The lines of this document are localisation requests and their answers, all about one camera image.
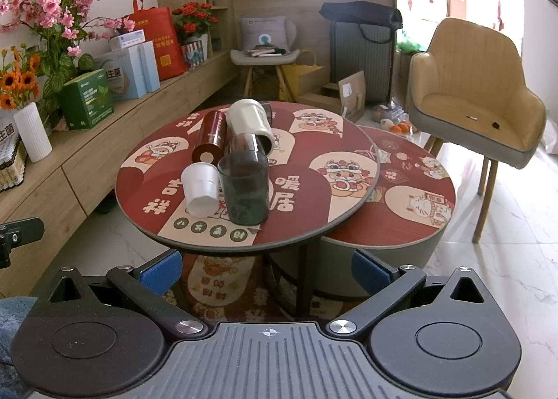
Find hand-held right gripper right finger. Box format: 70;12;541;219
329;250;486;341

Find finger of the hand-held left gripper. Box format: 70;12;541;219
0;217;45;270

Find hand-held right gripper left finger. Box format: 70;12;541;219
48;250;209;342

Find small white cup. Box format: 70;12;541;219
180;162;220;217

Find dark green transparent cup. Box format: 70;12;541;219
217;150;270;226

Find brown transparent cup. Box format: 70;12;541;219
224;132;263;160

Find cream white cup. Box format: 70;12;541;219
226;98;275;156

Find upright cardboard box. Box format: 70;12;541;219
338;70;367;121

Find low round printed table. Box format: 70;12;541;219
266;125;457;299

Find white woven gift pack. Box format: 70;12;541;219
0;117;28;193

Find long wooden sideboard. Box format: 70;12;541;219
0;48;239;225

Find round red printed table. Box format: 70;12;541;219
114;101;381;319

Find blue fluffy cloth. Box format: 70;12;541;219
0;296;41;384

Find white ribbed vase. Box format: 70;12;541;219
13;102;53;163

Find green carton box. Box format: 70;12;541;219
60;69;115;130

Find dark red tumbler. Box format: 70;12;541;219
192;110;233;164

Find artificial sunflowers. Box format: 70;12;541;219
0;46;43;111

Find clear plastic food container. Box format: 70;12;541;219
372;103;407;123

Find flat cardboard box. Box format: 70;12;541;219
300;82;341;115

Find white box with round print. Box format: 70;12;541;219
93;52;145;101

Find yellow paper bag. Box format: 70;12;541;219
283;50;326;103

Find grey ribbed suitcase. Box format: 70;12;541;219
330;20;396;106

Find small white flat box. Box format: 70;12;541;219
108;30;146;51

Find beige upholstered armchair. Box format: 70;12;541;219
405;17;548;244

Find striped flower pot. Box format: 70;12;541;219
180;35;210;71

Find white shell chair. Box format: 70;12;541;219
229;24;302;103

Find green plastic bag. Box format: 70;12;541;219
396;32;427;56

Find red tote bag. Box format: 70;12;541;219
126;0;187;82

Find pile of books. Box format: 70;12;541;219
244;45;287;58

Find black bag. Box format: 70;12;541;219
319;1;404;45

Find red roses bouquet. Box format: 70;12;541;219
172;1;219;45

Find grey printed cushion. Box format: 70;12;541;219
239;17;289;52

